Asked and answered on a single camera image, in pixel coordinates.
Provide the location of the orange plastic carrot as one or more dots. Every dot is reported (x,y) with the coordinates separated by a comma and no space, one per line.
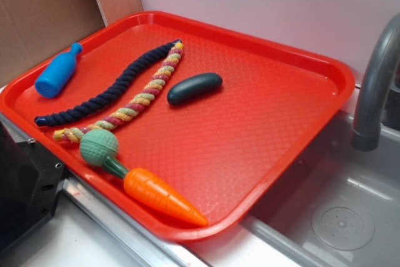
(150,190)

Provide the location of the blue plastic bottle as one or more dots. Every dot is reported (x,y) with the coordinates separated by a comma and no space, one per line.
(55,76)

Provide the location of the grey plastic sink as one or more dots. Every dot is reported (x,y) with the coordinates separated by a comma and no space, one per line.
(334,206)

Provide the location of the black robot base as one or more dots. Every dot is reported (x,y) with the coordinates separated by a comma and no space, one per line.
(31,180)

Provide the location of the red plastic tray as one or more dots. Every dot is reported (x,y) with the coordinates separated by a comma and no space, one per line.
(222,150)

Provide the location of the grey sink faucet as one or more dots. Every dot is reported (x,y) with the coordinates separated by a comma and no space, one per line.
(378,100)

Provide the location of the dark green plastic pickle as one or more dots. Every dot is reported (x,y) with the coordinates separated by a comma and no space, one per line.
(193,87)

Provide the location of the brown cardboard panel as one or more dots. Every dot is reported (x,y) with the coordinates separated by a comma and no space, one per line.
(34,30)

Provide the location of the green dimpled ball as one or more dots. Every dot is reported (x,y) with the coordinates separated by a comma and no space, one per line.
(97,145)

